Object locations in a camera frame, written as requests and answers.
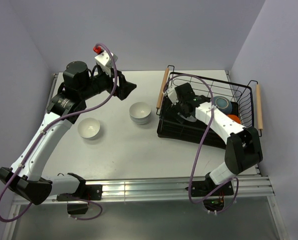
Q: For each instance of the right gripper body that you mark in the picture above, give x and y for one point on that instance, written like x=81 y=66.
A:
x=179 y=108

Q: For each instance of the single white bowl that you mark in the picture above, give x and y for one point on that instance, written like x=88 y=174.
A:
x=182 y=119

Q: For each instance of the blue ceramic bowl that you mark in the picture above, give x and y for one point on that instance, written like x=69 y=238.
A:
x=223 y=104

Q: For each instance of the orange bowl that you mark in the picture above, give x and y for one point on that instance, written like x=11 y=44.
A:
x=234 y=118

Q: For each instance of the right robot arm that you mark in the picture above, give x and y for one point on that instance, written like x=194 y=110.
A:
x=243 y=147

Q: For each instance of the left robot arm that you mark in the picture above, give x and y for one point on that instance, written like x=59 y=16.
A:
x=24 y=177

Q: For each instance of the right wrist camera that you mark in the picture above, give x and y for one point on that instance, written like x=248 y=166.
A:
x=172 y=95

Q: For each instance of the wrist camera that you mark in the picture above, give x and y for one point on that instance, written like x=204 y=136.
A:
x=103 y=59
x=172 y=95

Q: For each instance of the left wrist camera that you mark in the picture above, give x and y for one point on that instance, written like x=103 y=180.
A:
x=103 y=59

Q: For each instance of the black wire dish rack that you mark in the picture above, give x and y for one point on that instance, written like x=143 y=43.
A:
x=241 y=97

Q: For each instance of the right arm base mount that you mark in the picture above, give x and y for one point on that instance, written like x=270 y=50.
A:
x=216 y=200

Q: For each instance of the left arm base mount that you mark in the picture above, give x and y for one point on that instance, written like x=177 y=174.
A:
x=79 y=203

